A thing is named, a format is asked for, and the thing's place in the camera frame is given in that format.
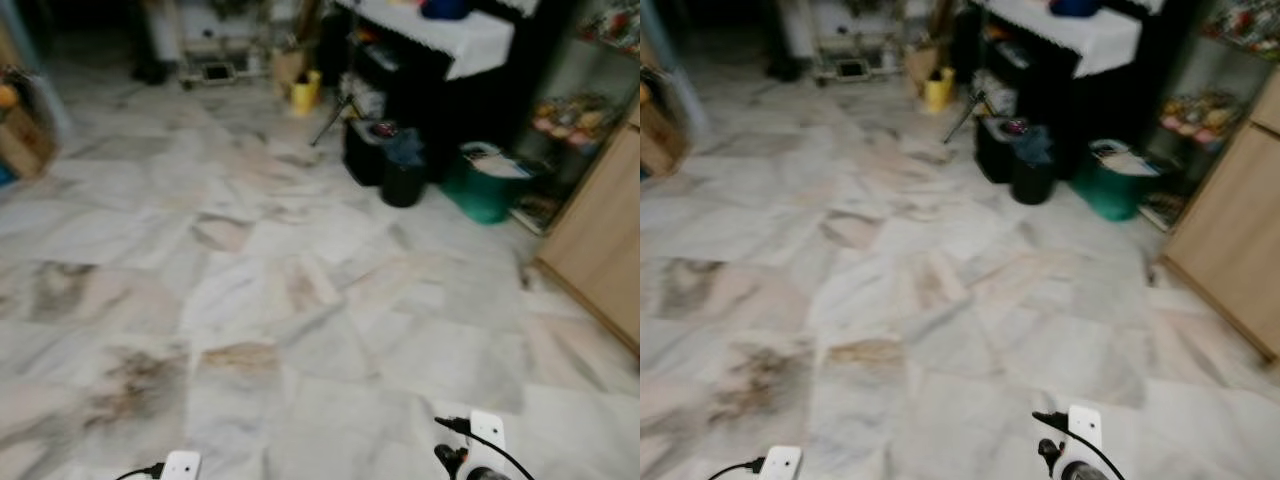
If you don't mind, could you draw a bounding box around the light wooden cabinet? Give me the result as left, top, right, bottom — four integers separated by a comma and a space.
533, 95, 641, 353
1160, 70, 1280, 361

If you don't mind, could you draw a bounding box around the green plastic bin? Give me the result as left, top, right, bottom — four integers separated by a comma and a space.
440, 142, 533, 226
1070, 140, 1166, 223

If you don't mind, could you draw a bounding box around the black round bin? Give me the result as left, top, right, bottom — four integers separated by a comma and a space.
1010, 150, 1058, 206
380, 150, 429, 209

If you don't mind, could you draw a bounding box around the black square box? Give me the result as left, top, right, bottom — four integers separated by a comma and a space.
343, 118, 396, 187
975, 115, 1021, 184

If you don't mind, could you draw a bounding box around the dark blue cloth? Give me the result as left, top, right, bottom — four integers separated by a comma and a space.
385, 128, 426, 169
1012, 125, 1053, 166

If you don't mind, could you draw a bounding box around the black tall furniture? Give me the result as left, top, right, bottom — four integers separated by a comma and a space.
320, 0, 581, 181
950, 0, 1211, 176

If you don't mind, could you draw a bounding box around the thin black rod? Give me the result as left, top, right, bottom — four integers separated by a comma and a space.
943, 90, 987, 144
310, 95, 357, 148

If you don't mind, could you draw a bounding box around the glass display shelf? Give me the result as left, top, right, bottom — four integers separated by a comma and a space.
510, 0, 641, 236
1140, 0, 1280, 231

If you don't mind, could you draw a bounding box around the yellow plastic container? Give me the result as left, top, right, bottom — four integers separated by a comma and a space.
922, 68, 956, 114
290, 70, 323, 117

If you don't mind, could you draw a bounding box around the brown paper bag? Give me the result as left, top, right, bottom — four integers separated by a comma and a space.
905, 45, 941, 96
272, 45, 309, 96

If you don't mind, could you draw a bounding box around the white lace table cloth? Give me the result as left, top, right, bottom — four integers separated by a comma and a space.
335, 0, 516, 81
975, 0, 1143, 79

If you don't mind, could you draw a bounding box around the white metal rack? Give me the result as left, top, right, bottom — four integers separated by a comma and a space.
812, 0, 926, 83
178, 0, 291, 89

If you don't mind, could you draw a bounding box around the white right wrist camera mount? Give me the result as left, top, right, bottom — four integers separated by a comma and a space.
1067, 404, 1103, 451
468, 409, 507, 453

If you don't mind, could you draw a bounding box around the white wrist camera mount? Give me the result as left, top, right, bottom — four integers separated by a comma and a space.
160, 450, 203, 480
758, 445, 803, 480
1067, 404, 1103, 451
468, 409, 507, 453

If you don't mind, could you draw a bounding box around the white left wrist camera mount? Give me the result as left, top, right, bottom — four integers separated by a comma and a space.
160, 450, 203, 480
758, 445, 803, 480

